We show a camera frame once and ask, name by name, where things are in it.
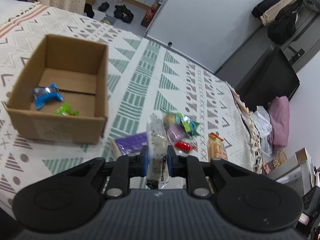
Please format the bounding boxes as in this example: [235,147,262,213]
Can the red candy packet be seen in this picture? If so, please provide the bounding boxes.
[174,141,196,152]

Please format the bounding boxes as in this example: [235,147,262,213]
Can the purple snack packet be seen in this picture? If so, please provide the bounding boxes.
[110,132,147,157]

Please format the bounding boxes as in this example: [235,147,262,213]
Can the clear speckled snack packet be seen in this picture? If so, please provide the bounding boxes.
[146,113,169,190]

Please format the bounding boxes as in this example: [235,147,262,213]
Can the orange biscuit packet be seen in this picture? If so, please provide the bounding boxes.
[207,132,228,161]

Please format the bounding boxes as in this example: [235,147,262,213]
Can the light purple round snack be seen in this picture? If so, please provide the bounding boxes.
[167,124,185,141]

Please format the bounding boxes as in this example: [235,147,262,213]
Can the green blue snack packet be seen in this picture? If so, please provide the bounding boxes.
[181,119,200,137]

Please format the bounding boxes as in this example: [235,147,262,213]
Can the small green candy packet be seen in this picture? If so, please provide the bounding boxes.
[55,102,79,116]

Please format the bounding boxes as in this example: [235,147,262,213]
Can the patterned bed blanket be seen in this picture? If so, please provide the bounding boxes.
[1,0,261,212]

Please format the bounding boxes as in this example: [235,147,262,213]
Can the brown cardboard box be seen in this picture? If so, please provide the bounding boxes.
[7,34,108,144]

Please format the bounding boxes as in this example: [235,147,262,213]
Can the pink pillow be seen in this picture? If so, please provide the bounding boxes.
[267,96,290,153]

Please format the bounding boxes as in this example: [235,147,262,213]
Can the dark red bottle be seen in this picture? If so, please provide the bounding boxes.
[140,7,157,28]

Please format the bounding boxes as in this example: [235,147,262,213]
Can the black slippers pair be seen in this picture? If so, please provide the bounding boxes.
[114,5,134,23]

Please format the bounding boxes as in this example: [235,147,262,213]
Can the single black slipper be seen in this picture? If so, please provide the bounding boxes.
[98,2,110,12]

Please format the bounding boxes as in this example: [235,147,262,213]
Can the pile of clothes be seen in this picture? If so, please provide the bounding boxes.
[252,0,303,45]

